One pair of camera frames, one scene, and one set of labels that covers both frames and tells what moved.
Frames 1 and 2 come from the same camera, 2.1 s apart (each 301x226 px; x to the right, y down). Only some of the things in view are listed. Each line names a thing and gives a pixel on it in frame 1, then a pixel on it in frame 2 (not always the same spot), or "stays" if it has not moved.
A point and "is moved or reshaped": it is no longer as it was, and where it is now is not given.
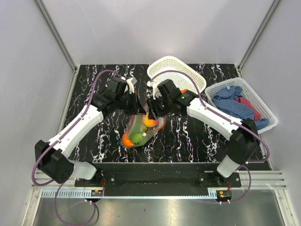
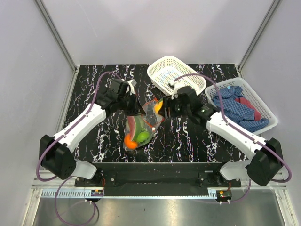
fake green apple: [137, 137] → [142, 136]
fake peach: [150, 123] is moved or reshaped
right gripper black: [152, 104] → [168, 102]
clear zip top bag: [140, 128] stays
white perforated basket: [169, 63] stays
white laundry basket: [248, 94] stays
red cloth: [257, 116] stays
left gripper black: [134, 109] stays
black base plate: [161, 180] stays
